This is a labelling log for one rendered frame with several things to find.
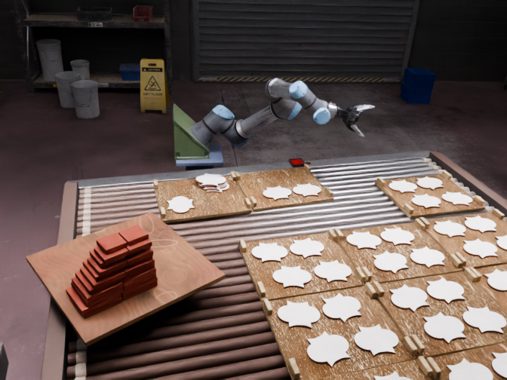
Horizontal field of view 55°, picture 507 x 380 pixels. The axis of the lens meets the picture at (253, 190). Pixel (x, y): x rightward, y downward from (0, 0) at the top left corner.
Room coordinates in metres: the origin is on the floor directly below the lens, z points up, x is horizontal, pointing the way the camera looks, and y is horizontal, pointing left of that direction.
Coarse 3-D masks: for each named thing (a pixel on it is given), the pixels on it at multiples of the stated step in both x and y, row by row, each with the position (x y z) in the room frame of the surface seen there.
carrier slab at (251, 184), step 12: (288, 168) 2.35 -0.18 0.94; (300, 168) 2.35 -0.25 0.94; (240, 180) 2.18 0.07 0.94; (252, 180) 2.19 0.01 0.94; (264, 180) 2.20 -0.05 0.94; (276, 180) 2.20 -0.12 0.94; (288, 180) 2.21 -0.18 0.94; (300, 180) 2.22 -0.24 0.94; (312, 180) 2.22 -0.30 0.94; (252, 192) 2.07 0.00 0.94; (324, 192) 2.10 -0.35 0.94; (264, 204) 1.96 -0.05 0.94; (276, 204) 1.96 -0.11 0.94; (288, 204) 1.97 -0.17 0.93; (300, 204) 1.99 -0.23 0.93
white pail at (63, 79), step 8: (64, 72) 5.73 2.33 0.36; (72, 72) 5.76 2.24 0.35; (56, 80) 5.52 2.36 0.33; (64, 80) 5.47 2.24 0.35; (72, 80) 5.52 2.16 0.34; (80, 80) 5.64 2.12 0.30; (64, 88) 5.48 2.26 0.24; (64, 96) 5.49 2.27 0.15; (72, 96) 5.51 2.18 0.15; (64, 104) 5.50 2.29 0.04; (72, 104) 5.50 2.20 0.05
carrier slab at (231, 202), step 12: (180, 180) 2.15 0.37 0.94; (192, 180) 2.16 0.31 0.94; (228, 180) 2.18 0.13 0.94; (156, 192) 2.02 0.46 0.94; (168, 192) 2.03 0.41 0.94; (180, 192) 2.03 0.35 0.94; (192, 192) 2.04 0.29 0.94; (204, 192) 2.04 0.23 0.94; (228, 192) 2.05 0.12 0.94; (240, 192) 2.06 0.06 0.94; (168, 204) 1.92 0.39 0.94; (192, 204) 1.93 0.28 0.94; (204, 204) 1.93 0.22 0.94; (216, 204) 1.94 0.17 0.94; (228, 204) 1.94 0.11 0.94; (240, 204) 1.95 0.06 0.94; (168, 216) 1.82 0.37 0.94; (180, 216) 1.82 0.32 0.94; (192, 216) 1.82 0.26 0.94; (204, 216) 1.84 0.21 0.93; (216, 216) 1.86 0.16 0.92
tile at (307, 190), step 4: (308, 184) 2.16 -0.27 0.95; (296, 188) 2.11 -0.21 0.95; (300, 188) 2.11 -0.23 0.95; (304, 188) 2.11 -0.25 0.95; (308, 188) 2.11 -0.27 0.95; (312, 188) 2.12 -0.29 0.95; (316, 188) 2.12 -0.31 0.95; (320, 188) 2.12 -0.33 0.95; (296, 192) 2.07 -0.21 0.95; (300, 192) 2.07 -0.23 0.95; (304, 192) 2.07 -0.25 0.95; (308, 192) 2.08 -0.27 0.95; (312, 192) 2.08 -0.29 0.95; (316, 192) 2.08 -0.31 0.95; (320, 192) 2.10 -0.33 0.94; (304, 196) 2.04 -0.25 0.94; (308, 196) 2.06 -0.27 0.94; (316, 196) 2.06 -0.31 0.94
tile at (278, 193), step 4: (268, 188) 2.09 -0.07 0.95; (272, 188) 2.10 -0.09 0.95; (276, 188) 2.10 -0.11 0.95; (280, 188) 2.10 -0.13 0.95; (284, 188) 2.10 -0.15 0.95; (264, 192) 2.06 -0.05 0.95; (268, 192) 2.06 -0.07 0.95; (272, 192) 2.06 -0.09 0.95; (276, 192) 2.06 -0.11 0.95; (280, 192) 2.06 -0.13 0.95; (284, 192) 2.07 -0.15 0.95; (288, 192) 2.07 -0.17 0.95; (264, 196) 2.03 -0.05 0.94; (268, 196) 2.02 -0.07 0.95; (272, 196) 2.02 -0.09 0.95; (276, 196) 2.02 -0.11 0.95; (280, 196) 2.03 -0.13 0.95; (284, 196) 2.03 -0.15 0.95; (288, 196) 2.04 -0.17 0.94; (276, 200) 2.00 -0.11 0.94
